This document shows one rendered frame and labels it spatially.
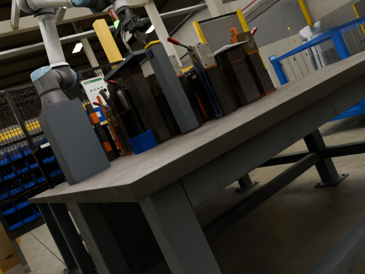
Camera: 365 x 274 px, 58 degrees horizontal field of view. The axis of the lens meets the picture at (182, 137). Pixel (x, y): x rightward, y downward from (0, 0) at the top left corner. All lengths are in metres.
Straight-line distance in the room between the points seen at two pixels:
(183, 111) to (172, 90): 0.11
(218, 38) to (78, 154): 3.85
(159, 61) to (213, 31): 3.73
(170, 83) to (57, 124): 0.62
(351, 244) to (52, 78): 1.55
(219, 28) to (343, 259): 4.61
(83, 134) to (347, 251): 1.31
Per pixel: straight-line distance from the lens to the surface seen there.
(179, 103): 1.57
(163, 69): 1.59
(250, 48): 1.90
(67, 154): 1.78
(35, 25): 6.54
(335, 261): 1.08
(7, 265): 4.75
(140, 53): 1.70
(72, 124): 1.81
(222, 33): 5.37
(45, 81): 1.89
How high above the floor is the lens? 0.77
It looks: 3 degrees down
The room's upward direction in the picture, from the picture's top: 25 degrees counter-clockwise
